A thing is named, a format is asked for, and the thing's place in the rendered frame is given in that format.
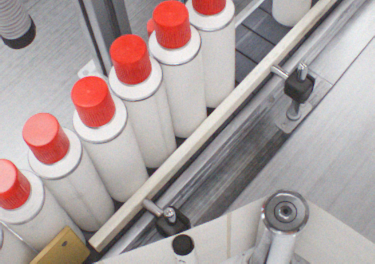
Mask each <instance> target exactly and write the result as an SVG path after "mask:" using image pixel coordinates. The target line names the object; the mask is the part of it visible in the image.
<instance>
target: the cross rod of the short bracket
mask: <svg viewBox="0 0 375 264"><path fill-rule="evenodd" d="M270 72H272V73H273V74H274V75H275V76H278V77H279V78H281V79H282V80H283V81H285V80H286V78H288V77H289V75H290V73H289V72H287V71H286V70H285V69H283V68H281V67H280V66H278V65H277V64H273V65H272V66H271V67H270Z"/></svg>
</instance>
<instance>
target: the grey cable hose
mask: <svg viewBox="0 0 375 264"><path fill-rule="evenodd" d="M35 29H36V26H35V23H34V21H33V20H32V18H31V16H30V15H29V14H28V13H27V11H26V8H25V7H24V5H23V2H22V0H0V37H1V39H2V40H3V43H4V44H5V45H6V46H8V47H9V48H11V49H13V50H15V49H22V48H25V47H26V46H29V45H30V44H31V43H32V42H33V40H34V38H35V35H36V31H35Z"/></svg>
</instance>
